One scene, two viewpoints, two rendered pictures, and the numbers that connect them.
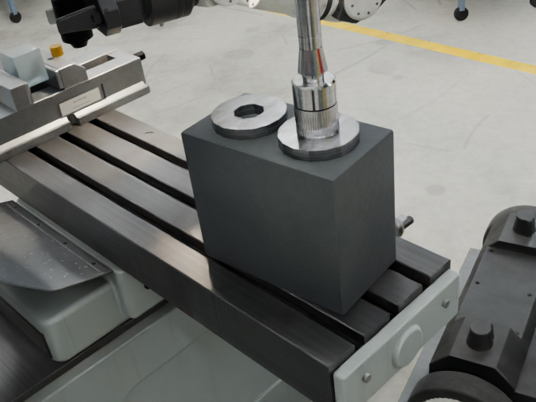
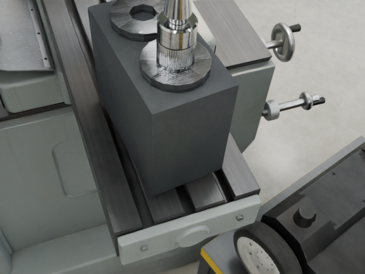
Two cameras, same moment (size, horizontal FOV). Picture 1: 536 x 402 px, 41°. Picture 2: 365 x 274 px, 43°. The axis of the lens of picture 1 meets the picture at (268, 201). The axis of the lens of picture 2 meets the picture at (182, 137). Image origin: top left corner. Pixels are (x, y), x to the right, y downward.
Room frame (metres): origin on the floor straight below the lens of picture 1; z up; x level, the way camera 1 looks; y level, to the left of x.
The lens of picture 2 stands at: (0.28, -0.20, 1.58)
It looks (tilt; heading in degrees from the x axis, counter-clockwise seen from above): 52 degrees down; 16
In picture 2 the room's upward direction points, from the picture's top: 5 degrees clockwise
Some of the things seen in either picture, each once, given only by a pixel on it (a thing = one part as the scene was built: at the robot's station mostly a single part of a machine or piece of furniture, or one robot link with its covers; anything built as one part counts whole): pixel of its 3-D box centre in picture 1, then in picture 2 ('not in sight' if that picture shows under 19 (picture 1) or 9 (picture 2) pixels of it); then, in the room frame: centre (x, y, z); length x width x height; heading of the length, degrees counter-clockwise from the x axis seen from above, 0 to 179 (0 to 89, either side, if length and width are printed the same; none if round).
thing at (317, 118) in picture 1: (316, 108); (176, 42); (0.68, -0.06, 1.21); 0.05 x 0.05 x 0.05
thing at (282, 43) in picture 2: not in sight; (271, 44); (1.37, -0.13, 0.69); 0.16 x 0.12 x 0.12; 130
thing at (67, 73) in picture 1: (55, 68); not in sight; (1.26, 0.36, 1.08); 0.12 x 0.06 x 0.04; 39
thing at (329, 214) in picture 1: (290, 193); (158, 88); (0.72, -0.03, 1.09); 0.22 x 0.12 x 0.20; 47
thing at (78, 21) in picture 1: (79, 21); not in sight; (1.02, 0.23, 1.23); 0.06 x 0.02 x 0.03; 115
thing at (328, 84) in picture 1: (313, 83); (177, 22); (0.68, -0.06, 1.24); 0.05 x 0.05 x 0.01
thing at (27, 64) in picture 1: (23, 65); not in sight; (1.22, 0.40, 1.10); 0.06 x 0.05 x 0.06; 39
